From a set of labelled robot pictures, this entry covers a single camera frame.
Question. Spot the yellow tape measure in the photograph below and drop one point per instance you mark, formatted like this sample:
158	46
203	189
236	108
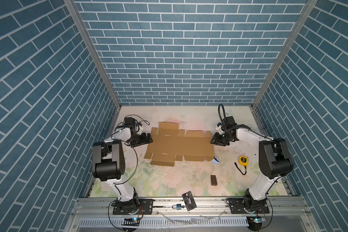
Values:
243	161

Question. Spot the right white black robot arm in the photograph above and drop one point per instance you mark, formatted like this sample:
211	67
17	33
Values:
275	160

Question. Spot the brown cardboard box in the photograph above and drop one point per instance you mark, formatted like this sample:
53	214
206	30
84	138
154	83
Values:
171	144

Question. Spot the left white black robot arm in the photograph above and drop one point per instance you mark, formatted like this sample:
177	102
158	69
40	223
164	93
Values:
108	161

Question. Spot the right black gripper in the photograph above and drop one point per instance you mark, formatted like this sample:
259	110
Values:
216	139

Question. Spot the aluminium front rail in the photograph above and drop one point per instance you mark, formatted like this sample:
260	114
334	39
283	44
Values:
206	206

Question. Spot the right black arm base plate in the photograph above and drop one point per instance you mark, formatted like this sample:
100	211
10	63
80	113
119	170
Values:
247	205

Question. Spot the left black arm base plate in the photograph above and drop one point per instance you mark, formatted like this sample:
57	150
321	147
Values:
132	207

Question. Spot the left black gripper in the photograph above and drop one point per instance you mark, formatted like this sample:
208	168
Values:
142	140

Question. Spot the white perforated cable duct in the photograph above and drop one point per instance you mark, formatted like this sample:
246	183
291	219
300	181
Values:
161	222

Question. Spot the light blue stapler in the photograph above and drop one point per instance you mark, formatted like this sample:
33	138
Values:
215	160

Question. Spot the small dark brown block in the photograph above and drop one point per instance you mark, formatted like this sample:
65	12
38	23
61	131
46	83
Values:
213	180

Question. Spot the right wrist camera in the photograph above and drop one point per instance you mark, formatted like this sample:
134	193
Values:
219	129

